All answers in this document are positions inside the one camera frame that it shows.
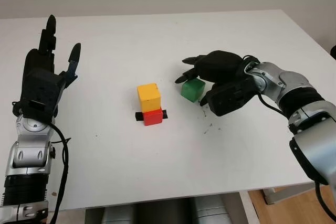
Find green cube block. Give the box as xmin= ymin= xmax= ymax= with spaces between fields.
xmin=180 ymin=78 xmax=206 ymax=102

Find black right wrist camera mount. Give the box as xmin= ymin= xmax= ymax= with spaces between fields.
xmin=208 ymin=78 xmax=257 ymax=117

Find white table leg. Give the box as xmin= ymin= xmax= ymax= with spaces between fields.
xmin=239 ymin=190 xmax=255 ymax=224

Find black tape strip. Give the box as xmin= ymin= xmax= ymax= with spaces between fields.
xmin=135 ymin=109 xmax=168 ymax=122

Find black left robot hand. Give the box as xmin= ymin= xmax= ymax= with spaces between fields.
xmin=24 ymin=14 xmax=81 ymax=124

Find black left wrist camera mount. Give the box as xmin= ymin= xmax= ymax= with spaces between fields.
xmin=20 ymin=69 xmax=63 ymax=124

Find yellow cube block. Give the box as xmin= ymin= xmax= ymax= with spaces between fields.
xmin=136 ymin=83 xmax=161 ymax=113

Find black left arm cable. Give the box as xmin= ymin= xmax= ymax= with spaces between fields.
xmin=48 ymin=123 xmax=72 ymax=224

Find grey metal table bracket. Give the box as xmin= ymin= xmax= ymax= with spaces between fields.
xmin=263 ymin=187 xmax=277 ymax=206

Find red cube block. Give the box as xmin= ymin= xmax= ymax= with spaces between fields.
xmin=143 ymin=108 xmax=163 ymax=126

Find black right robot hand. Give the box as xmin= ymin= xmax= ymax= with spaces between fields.
xmin=174 ymin=50 xmax=248 ymax=106

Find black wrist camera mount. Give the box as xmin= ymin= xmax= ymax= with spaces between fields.
xmin=20 ymin=69 xmax=63 ymax=124
xmin=208 ymin=78 xmax=257 ymax=117

